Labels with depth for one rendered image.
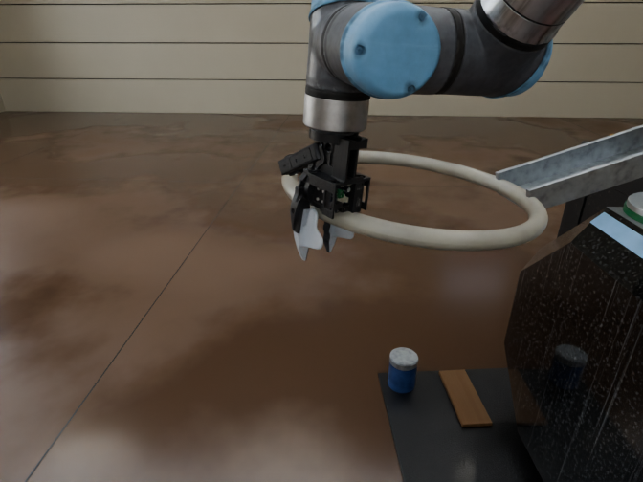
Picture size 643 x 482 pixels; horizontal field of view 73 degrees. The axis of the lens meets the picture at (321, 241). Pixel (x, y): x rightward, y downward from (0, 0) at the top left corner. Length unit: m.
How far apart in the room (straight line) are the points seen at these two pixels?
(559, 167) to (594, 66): 6.61
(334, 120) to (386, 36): 0.17
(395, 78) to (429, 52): 0.04
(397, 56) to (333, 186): 0.21
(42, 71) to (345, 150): 7.82
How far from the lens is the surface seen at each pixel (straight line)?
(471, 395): 1.71
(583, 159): 1.10
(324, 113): 0.60
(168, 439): 1.62
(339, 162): 0.62
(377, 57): 0.46
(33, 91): 8.48
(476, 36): 0.53
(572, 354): 1.25
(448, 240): 0.64
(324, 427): 1.58
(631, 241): 1.15
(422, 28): 0.48
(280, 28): 6.92
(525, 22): 0.51
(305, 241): 0.68
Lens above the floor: 1.19
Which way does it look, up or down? 26 degrees down
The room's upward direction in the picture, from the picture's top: straight up
